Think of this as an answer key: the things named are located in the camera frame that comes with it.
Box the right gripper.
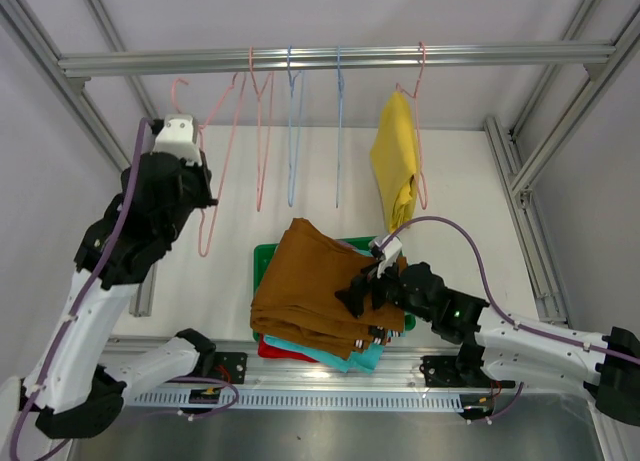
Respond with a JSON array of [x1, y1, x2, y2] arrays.
[[335, 253, 434, 323]]

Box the pink hanger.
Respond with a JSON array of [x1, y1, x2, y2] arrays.
[[395, 41, 429, 210], [248, 47, 274, 212], [171, 71, 248, 258]]

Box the teal trousers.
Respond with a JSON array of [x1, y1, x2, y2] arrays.
[[261, 335, 385, 374]]

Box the brown trousers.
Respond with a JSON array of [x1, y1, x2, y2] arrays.
[[250, 218, 405, 359]]

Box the yellow trousers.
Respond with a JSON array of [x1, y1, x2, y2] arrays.
[[370, 91, 419, 232]]

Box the red trousers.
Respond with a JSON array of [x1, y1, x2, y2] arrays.
[[257, 338, 316, 363]]

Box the blue hanger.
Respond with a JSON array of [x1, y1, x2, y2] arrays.
[[335, 46, 345, 209], [286, 46, 304, 208]]

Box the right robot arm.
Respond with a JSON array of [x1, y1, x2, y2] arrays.
[[335, 262, 639, 426]]

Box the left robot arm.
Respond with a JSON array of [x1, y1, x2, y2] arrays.
[[22, 152, 218, 439]]

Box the green plastic tray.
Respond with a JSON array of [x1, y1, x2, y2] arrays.
[[253, 236, 417, 332]]

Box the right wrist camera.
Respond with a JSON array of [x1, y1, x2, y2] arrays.
[[369, 234, 402, 278]]

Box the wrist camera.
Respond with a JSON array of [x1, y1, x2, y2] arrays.
[[152, 114, 203, 166], [369, 234, 402, 278]]

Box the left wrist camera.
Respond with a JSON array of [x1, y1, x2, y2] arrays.
[[152, 114, 203, 166]]

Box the aluminium left frame posts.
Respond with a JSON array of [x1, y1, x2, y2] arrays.
[[0, 0, 176, 317]]

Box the aluminium frame posts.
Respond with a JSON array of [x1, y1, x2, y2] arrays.
[[484, 0, 639, 332], [0, 0, 176, 317]]

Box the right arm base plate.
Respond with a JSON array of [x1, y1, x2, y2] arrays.
[[419, 355, 516, 389]]

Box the aluminium hanging rail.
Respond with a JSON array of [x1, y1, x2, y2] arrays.
[[58, 41, 616, 78]]

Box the aluminium right frame posts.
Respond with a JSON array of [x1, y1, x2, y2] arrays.
[[484, 0, 639, 332]]

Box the aluminium front frame rail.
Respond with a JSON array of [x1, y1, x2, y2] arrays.
[[99, 338, 611, 395]]

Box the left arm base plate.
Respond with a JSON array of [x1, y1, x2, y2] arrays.
[[209, 352, 248, 385]]

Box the white slotted cable duct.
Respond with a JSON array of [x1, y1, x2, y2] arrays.
[[130, 388, 463, 413]]

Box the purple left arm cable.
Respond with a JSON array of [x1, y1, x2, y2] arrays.
[[8, 116, 154, 461]]

